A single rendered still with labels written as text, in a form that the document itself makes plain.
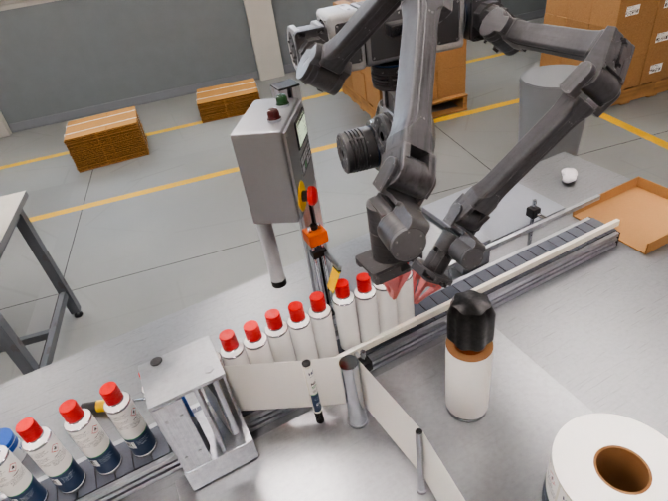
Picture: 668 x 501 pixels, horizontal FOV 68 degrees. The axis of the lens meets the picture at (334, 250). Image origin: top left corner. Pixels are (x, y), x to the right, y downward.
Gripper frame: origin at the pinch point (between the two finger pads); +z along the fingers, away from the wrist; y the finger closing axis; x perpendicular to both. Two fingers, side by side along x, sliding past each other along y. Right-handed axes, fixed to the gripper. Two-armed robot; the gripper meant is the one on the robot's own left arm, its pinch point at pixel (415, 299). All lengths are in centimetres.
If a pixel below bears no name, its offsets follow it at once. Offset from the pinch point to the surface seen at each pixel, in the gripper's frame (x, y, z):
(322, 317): -26.8, 2.5, 8.3
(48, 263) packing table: -48, -184, 109
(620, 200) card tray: 75, -9, -49
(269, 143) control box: -55, 0, -22
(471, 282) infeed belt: 18.6, -1.3, -8.2
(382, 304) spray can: -12.1, 2.3, 2.2
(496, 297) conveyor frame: 21.3, 5.9, -8.5
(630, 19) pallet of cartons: 264, -178, -186
